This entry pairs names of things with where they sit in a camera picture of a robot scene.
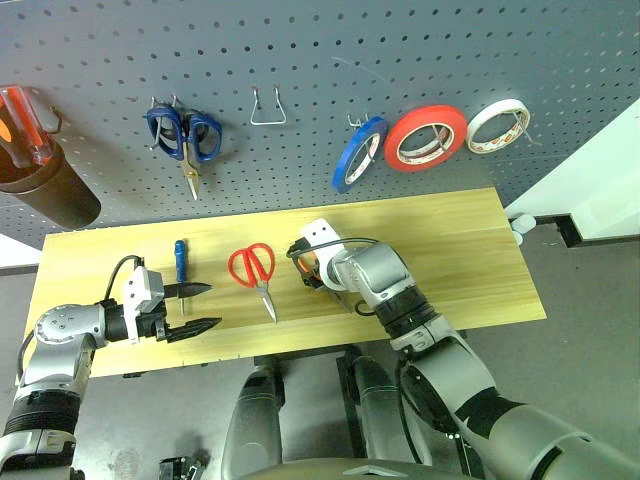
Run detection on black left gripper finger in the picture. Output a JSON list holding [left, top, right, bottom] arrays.
[[165, 316, 223, 344], [163, 281, 214, 300]]

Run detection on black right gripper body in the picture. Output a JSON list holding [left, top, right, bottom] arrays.
[[287, 237, 326, 293]]

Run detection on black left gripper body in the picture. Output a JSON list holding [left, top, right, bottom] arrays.
[[135, 295, 170, 344]]

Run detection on blue tape roll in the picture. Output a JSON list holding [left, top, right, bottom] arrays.
[[332, 116, 389, 195]]

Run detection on red tape roll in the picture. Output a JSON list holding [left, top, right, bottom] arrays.
[[383, 104, 469, 174]]

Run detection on silver tape peg hook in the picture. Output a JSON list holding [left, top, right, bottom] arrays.
[[510, 107, 544, 148], [346, 112, 378, 169], [427, 122, 454, 153]]

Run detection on white tape roll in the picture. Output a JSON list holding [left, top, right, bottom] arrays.
[[466, 98, 530, 157]]

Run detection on grey perforated pegboard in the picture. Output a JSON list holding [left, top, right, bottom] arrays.
[[0, 0, 640, 250]]

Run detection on small black floor device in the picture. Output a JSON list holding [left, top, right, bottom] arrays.
[[158, 443, 211, 480]]

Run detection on silver scissors peg hook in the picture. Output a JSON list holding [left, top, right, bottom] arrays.
[[143, 93, 180, 153]]

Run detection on brown cup holder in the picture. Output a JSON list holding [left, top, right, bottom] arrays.
[[0, 141, 103, 232]]

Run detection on white round knob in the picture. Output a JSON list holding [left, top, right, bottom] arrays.
[[506, 211, 537, 246]]

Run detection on white panel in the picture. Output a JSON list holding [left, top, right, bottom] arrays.
[[501, 96, 640, 242]]

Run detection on blue handled screwdriver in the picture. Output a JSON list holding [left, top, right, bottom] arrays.
[[173, 239, 189, 316]]

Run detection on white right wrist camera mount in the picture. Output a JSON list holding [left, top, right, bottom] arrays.
[[299, 217, 351, 293]]

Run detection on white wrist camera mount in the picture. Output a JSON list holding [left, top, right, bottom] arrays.
[[123, 265, 167, 347], [299, 217, 351, 293]]

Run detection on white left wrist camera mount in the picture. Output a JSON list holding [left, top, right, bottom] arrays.
[[123, 265, 167, 347]]

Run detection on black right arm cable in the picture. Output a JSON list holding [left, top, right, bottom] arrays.
[[285, 236, 384, 317]]

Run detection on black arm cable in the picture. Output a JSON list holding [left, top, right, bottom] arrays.
[[285, 236, 384, 317], [97, 255, 146, 307]]

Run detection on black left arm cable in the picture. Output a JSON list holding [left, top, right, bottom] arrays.
[[97, 255, 146, 307]]

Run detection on red handled scissors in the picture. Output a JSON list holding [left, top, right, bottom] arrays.
[[228, 242, 279, 325]]

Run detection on black table support frame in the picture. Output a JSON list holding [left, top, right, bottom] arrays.
[[252, 342, 370, 462]]

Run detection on blue handled scissors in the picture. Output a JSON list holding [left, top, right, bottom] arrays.
[[145, 103, 224, 202]]

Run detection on empty silver wire hook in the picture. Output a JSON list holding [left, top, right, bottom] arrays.
[[249, 85, 289, 125]]

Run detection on orange clear-handled screwdriver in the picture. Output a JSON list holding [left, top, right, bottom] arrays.
[[0, 87, 25, 168], [10, 85, 54, 166]]

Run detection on black metal bracket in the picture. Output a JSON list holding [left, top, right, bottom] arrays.
[[531, 213, 640, 250]]

